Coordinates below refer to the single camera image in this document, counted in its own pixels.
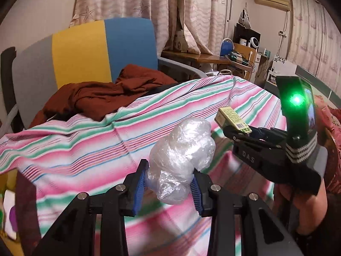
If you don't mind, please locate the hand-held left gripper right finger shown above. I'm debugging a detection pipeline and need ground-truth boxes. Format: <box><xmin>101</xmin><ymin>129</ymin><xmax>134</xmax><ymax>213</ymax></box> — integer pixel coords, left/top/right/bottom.
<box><xmin>190</xmin><ymin>169</ymin><xmax>304</xmax><ymax>256</ymax></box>

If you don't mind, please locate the striped tablecloth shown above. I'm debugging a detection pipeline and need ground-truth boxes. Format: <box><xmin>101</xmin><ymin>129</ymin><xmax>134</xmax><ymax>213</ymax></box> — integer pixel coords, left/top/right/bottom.
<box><xmin>0</xmin><ymin>75</ymin><xmax>291</xmax><ymax>256</ymax></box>

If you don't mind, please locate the wooden side desk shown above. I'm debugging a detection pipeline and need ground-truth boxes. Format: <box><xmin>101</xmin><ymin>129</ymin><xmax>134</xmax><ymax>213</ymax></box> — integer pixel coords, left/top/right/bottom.
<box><xmin>161</xmin><ymin>51</ymin><xmax>253</xmax><ymax>72</ymax></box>

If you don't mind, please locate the clear plastic bag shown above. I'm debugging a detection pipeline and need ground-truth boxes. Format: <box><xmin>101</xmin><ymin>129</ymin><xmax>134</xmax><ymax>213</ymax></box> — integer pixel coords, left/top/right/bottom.
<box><xmin>149</xmin><ymin>117</ymin><xmax>217</xmax><ymax>205</ymax></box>

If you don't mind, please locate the green handheld device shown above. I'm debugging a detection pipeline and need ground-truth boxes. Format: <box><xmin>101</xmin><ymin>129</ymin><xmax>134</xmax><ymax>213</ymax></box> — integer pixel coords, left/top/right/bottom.
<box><xmin>226</xmin><ymin>52</ymin><xmax>248</xmax><ymax>64</ymax></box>

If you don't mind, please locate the black shelf unit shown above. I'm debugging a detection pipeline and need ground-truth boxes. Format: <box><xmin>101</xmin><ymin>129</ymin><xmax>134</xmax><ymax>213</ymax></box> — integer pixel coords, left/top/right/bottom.
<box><xmin>234</xmin><ymin>23</ymin><xmax>261</xmax><ymax>49</ymax></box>

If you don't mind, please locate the cardboard box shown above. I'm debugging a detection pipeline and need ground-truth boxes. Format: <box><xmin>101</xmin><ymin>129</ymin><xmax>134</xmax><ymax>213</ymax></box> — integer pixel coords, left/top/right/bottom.
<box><xmin>173</xmin><ymin>29</ymin><xmax>187</xmax><ymax>52</ymax></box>

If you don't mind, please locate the small yellow green box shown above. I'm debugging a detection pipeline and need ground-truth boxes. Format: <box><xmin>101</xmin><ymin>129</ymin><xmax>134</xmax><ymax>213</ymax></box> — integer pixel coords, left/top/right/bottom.
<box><xmin>214</xmin><ymin>107</ymin><xmax>253</xmax><ymax>134</ymax></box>

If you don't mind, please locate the brown cloth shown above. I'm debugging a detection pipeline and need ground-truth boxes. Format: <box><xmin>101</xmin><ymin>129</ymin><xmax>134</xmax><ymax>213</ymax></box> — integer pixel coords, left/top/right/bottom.
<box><xmin>28</xmin><ymin>64</ymin><xmax>178</xmax><ymax>128</ymax></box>

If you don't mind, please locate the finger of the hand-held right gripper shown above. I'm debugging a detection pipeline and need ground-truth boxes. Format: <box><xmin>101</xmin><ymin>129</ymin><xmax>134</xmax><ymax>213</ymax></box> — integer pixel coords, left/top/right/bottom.
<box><xmin>224</xmin><ymin>127</ymin><xmax>256</xmax><ymax>142</ymax></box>
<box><xmin>252</xmin><ymin>128</ymin><xmax>288</xmax><ymax>139</ymax></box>

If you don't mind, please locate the reddish patterned blanket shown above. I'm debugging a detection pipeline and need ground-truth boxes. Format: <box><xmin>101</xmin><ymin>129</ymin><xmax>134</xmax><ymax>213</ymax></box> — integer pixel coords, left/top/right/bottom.
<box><xmin>314</xmin><ymin>96</ymin><xmax>341</xmax><ymax>192</ymax></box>

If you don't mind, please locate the air conditioner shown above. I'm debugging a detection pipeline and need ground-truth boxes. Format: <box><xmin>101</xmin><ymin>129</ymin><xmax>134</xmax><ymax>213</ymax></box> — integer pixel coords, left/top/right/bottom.
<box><xmin>253</xmin><ymin>0</ymin><xmax>291</xmax><ymax>10</ymax></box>

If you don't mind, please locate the dark green board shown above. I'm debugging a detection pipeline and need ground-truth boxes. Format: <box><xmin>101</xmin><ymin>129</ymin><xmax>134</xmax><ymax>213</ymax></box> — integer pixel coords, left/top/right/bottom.
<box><xmin>296</xmin><ymin>65</ymin><xmax>341</xmax><ymax>96</ymax></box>

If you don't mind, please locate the starfish print curtain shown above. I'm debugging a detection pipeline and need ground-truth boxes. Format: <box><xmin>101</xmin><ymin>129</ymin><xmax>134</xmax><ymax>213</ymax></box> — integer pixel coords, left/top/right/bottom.
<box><xmin>69</xmin><ymin>0</ymin><xmax>232</xmax><ymax>56</ymax></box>

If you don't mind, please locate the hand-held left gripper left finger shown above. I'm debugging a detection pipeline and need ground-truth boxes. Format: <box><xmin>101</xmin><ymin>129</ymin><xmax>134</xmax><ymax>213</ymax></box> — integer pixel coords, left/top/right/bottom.
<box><xmin>32</xmin><ymin>159</ymin><xmax>150</xmax><ymax>256</ymax></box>

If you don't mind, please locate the white storage cabinet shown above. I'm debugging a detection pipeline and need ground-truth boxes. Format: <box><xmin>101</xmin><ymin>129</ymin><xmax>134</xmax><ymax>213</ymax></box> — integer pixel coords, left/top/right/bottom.
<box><xmin>266</xmin><ymin>56</ymin><xmax>299</xmax><ymax>86</ymax></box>

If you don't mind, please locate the grey yellow blue chair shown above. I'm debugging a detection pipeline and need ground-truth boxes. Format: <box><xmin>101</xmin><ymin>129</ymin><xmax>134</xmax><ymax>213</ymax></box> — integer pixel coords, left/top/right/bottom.
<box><xmin>12</xmin><ymin>18</ymin><xmax>208</xmax><ymax>128</ymax></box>

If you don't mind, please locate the person's right hand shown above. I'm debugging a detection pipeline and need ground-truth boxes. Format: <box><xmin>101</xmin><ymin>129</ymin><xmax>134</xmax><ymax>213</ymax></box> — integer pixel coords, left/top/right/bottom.
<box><xmin>277</xmin><ymin>184</ymin><xmax>328</xmax><ymax>232</ymax></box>

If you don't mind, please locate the pale window curtain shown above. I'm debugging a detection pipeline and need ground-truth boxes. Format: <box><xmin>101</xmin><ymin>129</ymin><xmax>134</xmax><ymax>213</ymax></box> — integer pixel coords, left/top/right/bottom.
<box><xmin>289</xmin><ymin>0</ymin><xmax>341</xmax><ymax>80</ymax></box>

